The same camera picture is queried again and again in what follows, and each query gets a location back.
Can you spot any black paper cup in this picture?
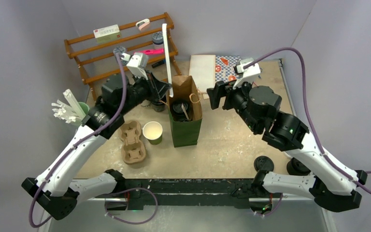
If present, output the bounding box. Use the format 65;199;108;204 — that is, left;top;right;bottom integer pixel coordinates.
151;102;166;112

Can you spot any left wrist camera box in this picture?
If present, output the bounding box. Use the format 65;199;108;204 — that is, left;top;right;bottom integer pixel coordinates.
118;52;149;80

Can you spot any blue checkered paper bag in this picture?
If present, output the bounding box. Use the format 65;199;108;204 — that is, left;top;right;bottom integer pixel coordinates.
214;56;241;82

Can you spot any white paper cup stack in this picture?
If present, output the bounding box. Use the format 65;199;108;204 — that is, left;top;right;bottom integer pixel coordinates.
143;121;163;145

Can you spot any white paper bag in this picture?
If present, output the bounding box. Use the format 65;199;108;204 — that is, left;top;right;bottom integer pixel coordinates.
189;55;215;99

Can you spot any blue lidded jar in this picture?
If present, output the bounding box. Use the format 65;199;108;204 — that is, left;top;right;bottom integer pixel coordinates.
152;31;164;50
113;46;127;58

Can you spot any blue lidded jar left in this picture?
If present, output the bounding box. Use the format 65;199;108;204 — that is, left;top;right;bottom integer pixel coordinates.
113;46;127;58

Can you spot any pink marker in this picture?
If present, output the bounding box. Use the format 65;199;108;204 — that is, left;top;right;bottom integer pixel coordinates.
137;48;165;55

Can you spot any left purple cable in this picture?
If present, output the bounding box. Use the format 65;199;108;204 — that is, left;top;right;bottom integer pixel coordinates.
29;53;128;229

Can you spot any wooden shelf rack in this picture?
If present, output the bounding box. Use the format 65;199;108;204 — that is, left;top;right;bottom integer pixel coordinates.
64;12;183;103

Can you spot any green paper bag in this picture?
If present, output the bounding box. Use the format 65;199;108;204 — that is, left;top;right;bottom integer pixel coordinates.
165;75;203;147

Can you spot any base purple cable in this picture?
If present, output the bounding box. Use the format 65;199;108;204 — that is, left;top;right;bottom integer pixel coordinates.
104;187;158;226

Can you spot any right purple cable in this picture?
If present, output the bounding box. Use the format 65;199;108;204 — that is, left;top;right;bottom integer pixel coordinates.
243;47;371;203

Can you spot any black blue marker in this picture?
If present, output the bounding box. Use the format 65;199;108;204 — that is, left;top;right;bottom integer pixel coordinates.
151;60;166;68

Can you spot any pink white clip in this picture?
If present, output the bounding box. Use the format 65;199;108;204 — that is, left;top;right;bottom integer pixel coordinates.
135;18;150;32

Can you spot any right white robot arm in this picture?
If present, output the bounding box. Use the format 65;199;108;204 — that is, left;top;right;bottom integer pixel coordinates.
207;81;367;212

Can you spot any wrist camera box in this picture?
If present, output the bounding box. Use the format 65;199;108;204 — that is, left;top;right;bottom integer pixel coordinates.
118;52;149;80
233;58;261;89

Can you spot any white green box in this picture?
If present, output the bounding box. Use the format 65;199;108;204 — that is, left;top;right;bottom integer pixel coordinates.
93;24;121;44

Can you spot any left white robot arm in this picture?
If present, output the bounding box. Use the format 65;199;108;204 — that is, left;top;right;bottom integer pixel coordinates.
22;71;172;223

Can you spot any green straw holder cup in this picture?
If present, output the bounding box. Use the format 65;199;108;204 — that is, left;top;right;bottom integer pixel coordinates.
78;102;90;115

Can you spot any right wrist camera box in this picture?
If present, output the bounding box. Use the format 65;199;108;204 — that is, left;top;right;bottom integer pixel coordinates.
233;58;261;89

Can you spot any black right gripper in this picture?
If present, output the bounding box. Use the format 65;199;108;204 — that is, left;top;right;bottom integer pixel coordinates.
207;76;261;133

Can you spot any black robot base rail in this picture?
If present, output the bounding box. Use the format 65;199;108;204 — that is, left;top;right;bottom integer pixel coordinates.
94;178;284;212

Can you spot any white straw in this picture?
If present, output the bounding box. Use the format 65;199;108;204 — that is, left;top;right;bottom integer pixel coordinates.
162;23;172;85
181;103;190;121

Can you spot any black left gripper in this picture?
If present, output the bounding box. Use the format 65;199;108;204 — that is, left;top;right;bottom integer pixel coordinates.
119;69;171;115

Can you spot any blue lidded jar right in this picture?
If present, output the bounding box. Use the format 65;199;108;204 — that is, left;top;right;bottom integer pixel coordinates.
152;31;164;50

